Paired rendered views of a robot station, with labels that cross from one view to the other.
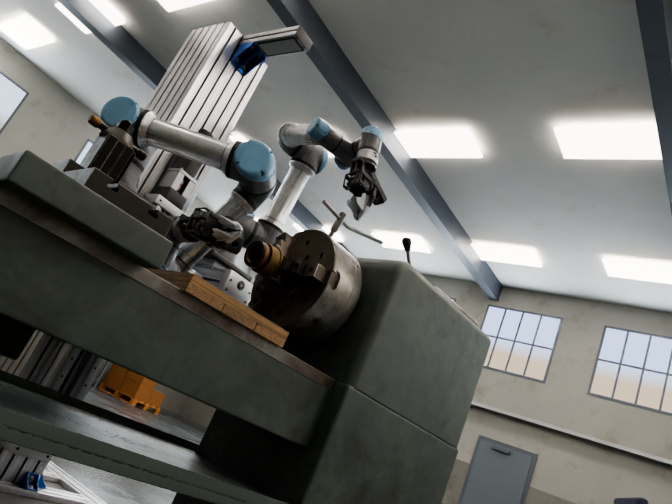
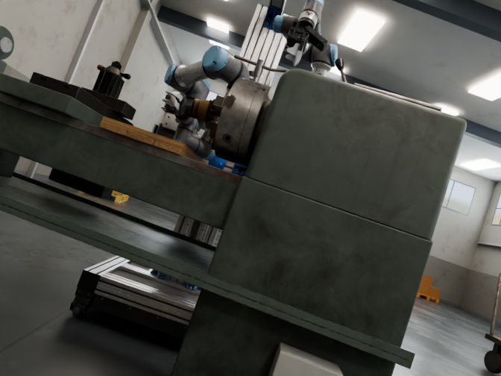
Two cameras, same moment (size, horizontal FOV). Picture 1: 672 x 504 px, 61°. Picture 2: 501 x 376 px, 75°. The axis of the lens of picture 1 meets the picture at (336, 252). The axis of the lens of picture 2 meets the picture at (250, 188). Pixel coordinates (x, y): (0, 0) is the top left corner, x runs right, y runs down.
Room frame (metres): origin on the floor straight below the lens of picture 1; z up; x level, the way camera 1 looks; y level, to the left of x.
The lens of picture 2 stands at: (0.82, -0.93, 0.76)
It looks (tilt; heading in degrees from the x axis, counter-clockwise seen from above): 4 degrees up; 47
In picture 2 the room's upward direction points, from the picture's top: 20 degrees clockwise
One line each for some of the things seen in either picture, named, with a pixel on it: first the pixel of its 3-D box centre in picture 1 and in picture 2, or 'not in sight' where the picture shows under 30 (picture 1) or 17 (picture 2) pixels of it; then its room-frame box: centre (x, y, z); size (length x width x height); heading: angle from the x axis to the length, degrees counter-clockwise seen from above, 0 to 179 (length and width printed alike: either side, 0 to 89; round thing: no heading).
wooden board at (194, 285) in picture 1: (199, 304); (159, 147); (1.40, 0.25, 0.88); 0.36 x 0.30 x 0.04; 41
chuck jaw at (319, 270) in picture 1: (307, 272); (221, 106); (1.46, 0.05, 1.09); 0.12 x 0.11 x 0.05; 41
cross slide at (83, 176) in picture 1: (86, 206); (89, 107); (1.19, 0.52, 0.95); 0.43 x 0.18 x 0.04; 41
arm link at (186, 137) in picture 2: (160, 262); (184, 141); (1.60, 0.44, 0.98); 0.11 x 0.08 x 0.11; 176
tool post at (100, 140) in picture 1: (106, 162); (109, 86); (1.23, 0.56, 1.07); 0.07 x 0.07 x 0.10; 41
